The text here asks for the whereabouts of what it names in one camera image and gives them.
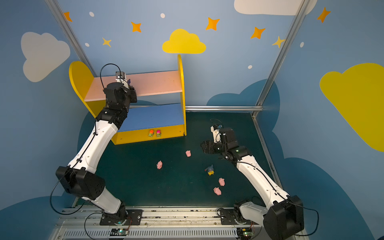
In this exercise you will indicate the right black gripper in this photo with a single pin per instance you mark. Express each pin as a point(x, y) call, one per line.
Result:
point(212, 146)

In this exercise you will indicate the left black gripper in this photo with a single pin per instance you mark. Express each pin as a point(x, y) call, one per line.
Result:
point(130, 94)

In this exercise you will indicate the pink top toy car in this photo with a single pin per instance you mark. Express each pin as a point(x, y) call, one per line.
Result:
point(158, 134)

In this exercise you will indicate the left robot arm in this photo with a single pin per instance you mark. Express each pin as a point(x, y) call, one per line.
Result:
point(79, 176)

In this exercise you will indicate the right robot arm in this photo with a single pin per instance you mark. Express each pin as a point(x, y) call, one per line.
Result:
point(283, 215)

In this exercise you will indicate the yellow toy shelf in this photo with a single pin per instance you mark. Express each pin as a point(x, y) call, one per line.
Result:
point(169, 118)

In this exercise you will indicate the pink pig toy right upper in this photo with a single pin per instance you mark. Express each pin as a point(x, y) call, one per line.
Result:
point(222, 182)

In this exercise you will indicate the pink pig toy right lower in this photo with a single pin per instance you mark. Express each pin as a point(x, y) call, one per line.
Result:
point(217, 191)

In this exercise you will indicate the pink pig toy left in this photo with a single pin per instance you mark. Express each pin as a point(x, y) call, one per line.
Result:
point(159, 165)

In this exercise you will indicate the right controller board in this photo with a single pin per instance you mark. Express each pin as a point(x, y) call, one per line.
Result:
point(244, 234)

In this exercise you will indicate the controller board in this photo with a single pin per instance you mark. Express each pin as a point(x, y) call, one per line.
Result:
point(244, 234)
point(119, 232)

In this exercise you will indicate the left controller board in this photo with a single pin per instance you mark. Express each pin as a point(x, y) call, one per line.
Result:
point(119, 232)

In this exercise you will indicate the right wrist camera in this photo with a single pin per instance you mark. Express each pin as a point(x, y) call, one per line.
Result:
point(215, 129)

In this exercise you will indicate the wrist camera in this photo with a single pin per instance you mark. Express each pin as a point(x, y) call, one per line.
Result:
point(121, 78)
point(215, 129)

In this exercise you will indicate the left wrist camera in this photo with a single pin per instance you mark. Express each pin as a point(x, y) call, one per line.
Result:
point(121, 78)

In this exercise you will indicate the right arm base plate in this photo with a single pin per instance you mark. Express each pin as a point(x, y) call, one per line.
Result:
point(230, 217)

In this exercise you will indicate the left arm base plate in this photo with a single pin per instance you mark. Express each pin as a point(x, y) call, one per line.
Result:
point(135, 216)

